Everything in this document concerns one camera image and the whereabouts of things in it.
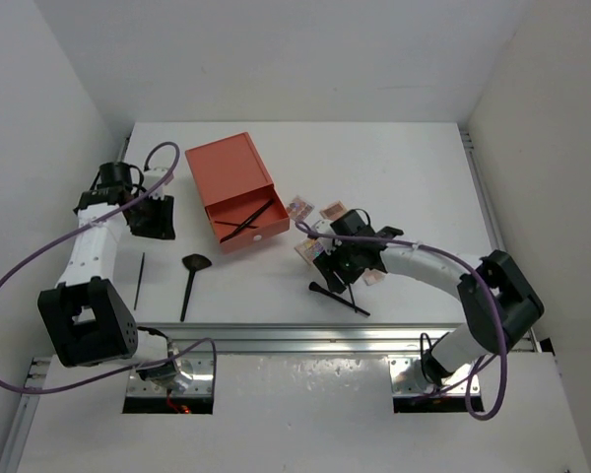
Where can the thin black liner brush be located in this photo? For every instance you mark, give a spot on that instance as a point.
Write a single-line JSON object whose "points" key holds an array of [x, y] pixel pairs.
{"points": [[237, 227]]}

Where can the colourful glitter eyeshadow palette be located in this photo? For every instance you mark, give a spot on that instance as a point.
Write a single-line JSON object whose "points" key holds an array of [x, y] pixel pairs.
{"points": [[309, 249]]}

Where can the aluminium rail frame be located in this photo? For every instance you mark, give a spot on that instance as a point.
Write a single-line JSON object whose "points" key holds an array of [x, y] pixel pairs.
{"points": [[306, 338]]}

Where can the black fluffy makeup brush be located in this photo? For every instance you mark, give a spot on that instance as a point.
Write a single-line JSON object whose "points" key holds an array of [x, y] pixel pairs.
{"points": [[316, 288]]}

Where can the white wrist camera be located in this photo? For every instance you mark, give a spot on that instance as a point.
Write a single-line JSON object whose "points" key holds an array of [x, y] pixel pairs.
{"points": [[152, 177], [324, 228]]}

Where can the thin black eyeliner brush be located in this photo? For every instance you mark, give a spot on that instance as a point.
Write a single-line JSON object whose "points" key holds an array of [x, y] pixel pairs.
{"points": [[139, 281]]}

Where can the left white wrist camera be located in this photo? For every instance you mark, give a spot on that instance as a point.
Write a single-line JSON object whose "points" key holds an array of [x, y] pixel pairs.
{"points": [[152, 177]]}

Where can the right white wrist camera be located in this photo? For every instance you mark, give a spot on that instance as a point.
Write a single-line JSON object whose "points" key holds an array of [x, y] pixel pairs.
{"points": [[324, 228]]}

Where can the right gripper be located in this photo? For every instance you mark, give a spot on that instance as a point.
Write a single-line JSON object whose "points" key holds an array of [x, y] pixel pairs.
{"points": [[324, 264]]}

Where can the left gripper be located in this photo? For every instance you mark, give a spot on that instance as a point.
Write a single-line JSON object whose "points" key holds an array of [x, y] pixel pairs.
{"points": [[161, 227]]}

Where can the thin black makeup brush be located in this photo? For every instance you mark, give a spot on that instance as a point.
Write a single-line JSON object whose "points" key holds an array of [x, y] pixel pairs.
{"points": [[350, 295]]}

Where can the nine-pan warm eyeshadow palette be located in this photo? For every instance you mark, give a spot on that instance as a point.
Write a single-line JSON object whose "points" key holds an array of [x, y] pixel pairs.
{"points": [[299, 209]]}

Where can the long nude eyeshadow palette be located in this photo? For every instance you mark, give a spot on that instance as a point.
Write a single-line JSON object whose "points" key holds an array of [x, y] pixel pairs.
{"points": [[372, 277]]}

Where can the orange drawer box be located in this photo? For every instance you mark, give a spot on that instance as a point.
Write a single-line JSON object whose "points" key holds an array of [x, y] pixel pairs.
{"points": [[227, 169]]}

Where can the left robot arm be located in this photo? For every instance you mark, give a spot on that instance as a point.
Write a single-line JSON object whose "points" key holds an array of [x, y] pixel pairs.
{"points": [[86, 319]]}

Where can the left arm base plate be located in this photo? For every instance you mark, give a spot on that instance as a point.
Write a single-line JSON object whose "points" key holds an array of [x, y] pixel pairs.
{"points": [[186, 377]]}

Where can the black blush brush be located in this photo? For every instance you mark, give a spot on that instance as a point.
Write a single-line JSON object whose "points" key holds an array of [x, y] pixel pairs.
{"points": [[250, 219]]}

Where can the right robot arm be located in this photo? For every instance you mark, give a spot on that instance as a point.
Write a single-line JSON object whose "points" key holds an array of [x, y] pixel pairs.
{"points": [[498, 303]]}

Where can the black fan makeup brush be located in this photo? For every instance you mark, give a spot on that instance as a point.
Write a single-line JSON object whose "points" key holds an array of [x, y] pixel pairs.
{"points": [[193, 263]]}

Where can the four-pan brown eyeshadow palette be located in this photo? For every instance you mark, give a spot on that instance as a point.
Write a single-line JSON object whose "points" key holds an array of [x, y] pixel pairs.
{"points": [[333, 211]]}

